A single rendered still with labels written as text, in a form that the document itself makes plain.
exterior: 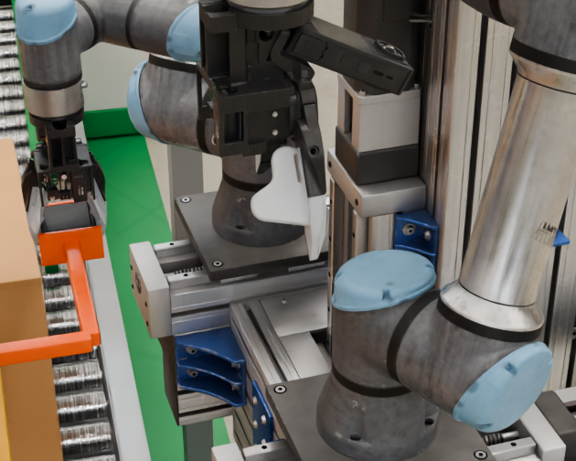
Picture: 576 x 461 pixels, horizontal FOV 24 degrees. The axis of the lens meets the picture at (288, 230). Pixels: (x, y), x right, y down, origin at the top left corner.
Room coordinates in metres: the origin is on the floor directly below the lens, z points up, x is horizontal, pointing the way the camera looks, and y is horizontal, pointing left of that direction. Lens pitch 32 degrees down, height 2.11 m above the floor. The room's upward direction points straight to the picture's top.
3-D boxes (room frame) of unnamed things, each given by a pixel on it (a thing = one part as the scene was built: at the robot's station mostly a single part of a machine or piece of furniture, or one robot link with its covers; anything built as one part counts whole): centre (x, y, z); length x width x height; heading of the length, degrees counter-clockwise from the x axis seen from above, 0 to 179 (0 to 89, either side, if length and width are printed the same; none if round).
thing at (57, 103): (1.54, 0.30, 1.35); 0.08 x 0.08 x 0.05
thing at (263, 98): (0.96, 0.02, 1.66); 0.09 x 0.08 x 0.12; 108
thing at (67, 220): (1.56, 0.30, 1.13); 0.09 x 0.08 x 0.05; 104
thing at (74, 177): (1.53, 0.30, 1.27); 0.09 x 0.08 x 0.12; 15
